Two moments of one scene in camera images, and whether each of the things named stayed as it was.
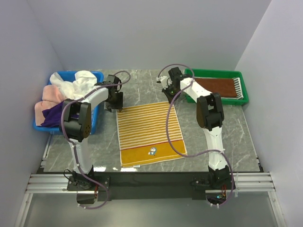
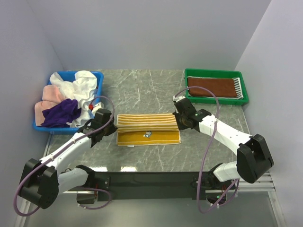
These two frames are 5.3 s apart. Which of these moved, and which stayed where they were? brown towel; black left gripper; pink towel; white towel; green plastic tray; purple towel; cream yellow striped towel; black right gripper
Moved: black left gripper; black right gripper; cream yellow striped towel
Stayed: brown towel; pink towel; white towel; purple towel; green plastic tray
